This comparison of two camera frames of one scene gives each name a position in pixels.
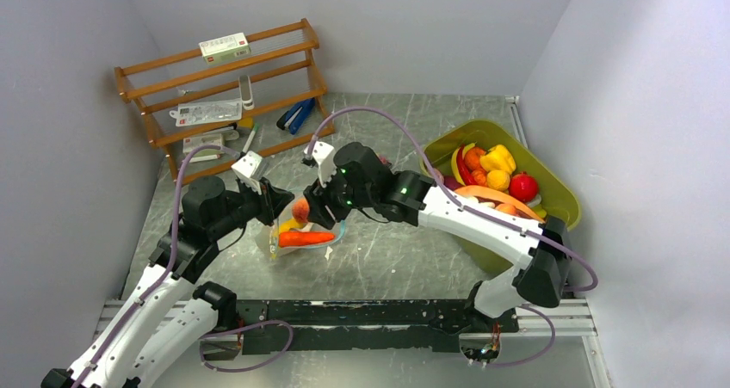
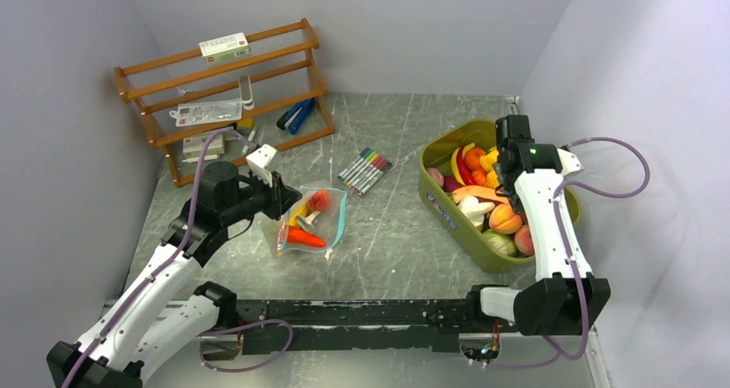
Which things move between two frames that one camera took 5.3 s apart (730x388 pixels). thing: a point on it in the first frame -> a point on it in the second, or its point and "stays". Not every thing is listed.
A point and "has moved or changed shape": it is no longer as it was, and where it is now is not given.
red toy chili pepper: [467, 175] stays
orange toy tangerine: [472, 157] stays
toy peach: [300, 209] has moved or changed shape
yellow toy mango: [288, 224] -> [300, 210]
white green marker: [250, 138] stays
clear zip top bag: [287, 235] has moved or changed shape
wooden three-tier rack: [232, 101] stays
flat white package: [207, 112] stays
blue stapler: [293, 118] stays
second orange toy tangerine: [480, 176] stays
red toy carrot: [293, 238] has moved or changed shape
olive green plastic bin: [529, 160] stays
